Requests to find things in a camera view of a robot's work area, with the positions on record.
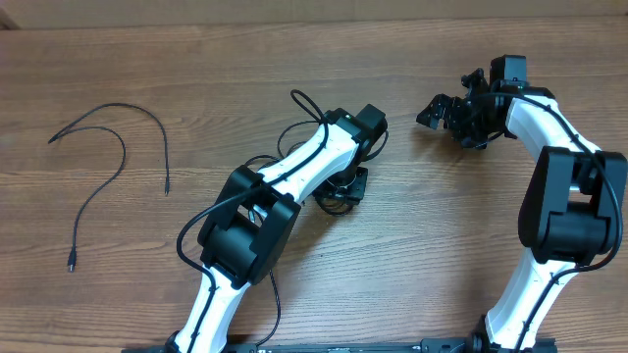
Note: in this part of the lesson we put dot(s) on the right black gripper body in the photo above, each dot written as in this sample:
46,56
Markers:
457,118

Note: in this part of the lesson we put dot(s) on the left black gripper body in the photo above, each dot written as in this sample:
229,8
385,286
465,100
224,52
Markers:
348,186

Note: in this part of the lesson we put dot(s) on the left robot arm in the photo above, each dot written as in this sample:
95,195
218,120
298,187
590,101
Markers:
245,232

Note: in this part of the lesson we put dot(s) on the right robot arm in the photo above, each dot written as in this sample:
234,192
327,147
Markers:
570,221

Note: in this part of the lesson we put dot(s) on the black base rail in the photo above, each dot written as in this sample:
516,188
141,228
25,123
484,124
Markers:
426,345

